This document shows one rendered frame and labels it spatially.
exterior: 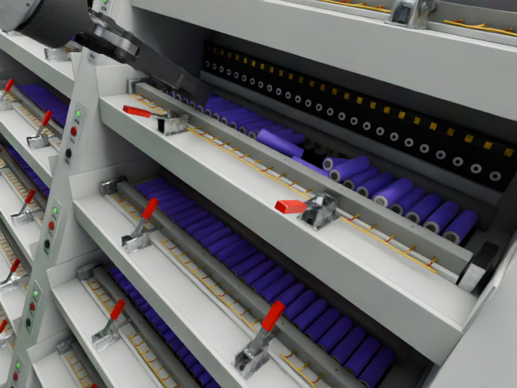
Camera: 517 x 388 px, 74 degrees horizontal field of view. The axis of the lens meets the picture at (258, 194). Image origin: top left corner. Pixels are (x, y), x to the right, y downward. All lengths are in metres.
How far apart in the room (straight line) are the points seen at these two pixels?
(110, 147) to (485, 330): 0.62
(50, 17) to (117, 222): 0.37
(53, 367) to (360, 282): 0.75
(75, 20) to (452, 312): 0.42
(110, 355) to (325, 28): 0.60
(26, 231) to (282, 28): 0.78
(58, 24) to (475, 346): 0.44
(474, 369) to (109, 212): 0.58
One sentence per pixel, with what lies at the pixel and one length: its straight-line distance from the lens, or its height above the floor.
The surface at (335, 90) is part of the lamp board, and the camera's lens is 0.52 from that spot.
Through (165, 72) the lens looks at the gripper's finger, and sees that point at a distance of 0.44.
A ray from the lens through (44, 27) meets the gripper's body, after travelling 0.40.
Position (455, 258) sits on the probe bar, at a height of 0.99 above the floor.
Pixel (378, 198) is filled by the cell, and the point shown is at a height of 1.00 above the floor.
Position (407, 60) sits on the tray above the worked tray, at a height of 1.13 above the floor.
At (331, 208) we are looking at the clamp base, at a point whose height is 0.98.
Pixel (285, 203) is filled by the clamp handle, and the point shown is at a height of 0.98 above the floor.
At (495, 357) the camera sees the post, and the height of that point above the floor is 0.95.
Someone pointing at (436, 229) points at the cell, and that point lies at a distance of 0.40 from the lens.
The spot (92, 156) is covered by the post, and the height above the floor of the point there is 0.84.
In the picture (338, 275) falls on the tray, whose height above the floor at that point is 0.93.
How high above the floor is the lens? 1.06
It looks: 15 degrees down
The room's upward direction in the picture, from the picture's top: 22 degrees clockwise
